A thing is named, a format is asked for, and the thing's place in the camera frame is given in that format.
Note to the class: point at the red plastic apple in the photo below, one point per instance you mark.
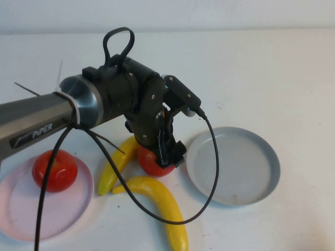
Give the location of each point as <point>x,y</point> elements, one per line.
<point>65,172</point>
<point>147,164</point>

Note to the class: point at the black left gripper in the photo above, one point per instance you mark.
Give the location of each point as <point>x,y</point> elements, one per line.
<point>168,141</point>

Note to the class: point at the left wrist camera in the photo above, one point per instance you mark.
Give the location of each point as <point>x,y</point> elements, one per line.
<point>183,91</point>

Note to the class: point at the grey-blue round plate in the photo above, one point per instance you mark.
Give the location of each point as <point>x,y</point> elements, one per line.
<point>243,167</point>

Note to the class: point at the pink round plate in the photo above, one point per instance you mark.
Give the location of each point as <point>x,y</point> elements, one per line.
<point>21,214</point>

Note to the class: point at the yellow plastic banana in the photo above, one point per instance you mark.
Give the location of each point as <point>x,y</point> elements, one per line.
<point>104,183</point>
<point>162,193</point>

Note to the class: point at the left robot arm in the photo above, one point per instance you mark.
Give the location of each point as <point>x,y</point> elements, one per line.
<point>117,89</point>

